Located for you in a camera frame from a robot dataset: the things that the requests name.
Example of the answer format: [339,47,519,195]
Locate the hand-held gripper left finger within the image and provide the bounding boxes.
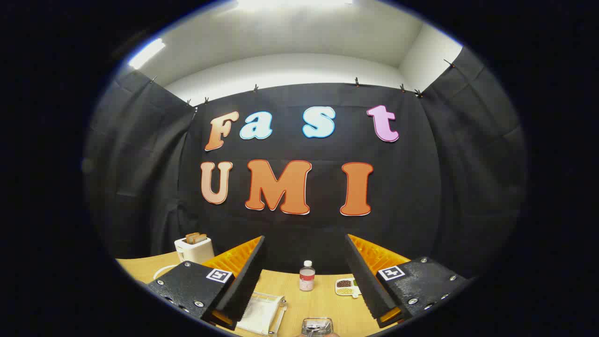
[146,235,268,331]

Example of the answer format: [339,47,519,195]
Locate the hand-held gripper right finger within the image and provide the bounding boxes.
[344,234,470,329]

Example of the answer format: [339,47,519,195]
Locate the white dish rack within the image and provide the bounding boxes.
[236,291,287,336]

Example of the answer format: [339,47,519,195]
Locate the metal wire basket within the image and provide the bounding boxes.
[301,317,334,337]

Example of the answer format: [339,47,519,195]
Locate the white divided dish of beans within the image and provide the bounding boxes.
[335,278,362,299]

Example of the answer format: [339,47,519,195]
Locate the clear bottle red label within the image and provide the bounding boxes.
[299,260,315,292]

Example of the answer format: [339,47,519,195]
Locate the white toaster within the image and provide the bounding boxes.
[174,236,215,264]

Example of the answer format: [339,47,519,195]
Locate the ceiling light panel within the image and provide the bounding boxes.
[129,38,166,70]
[236,0,354,10]

